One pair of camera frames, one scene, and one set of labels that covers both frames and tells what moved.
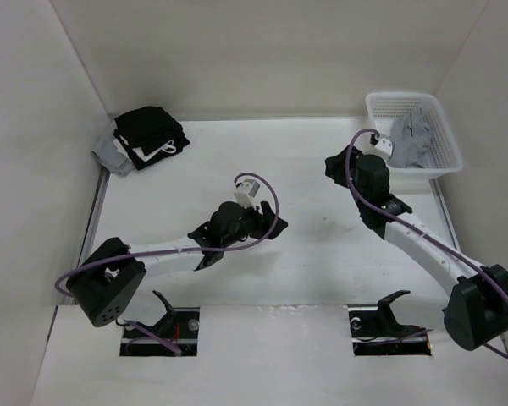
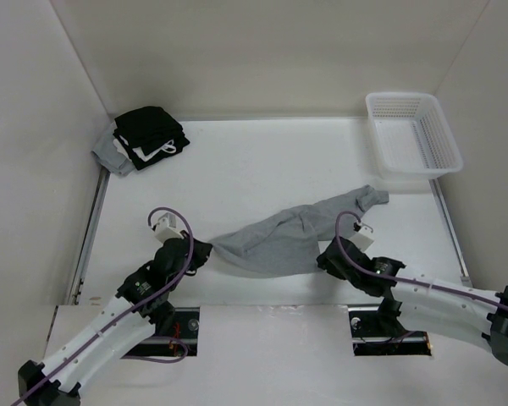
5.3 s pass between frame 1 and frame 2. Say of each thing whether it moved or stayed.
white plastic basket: stayed
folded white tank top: stayed
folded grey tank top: stayed
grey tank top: moved
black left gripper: moved
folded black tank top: stayed
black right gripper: moved
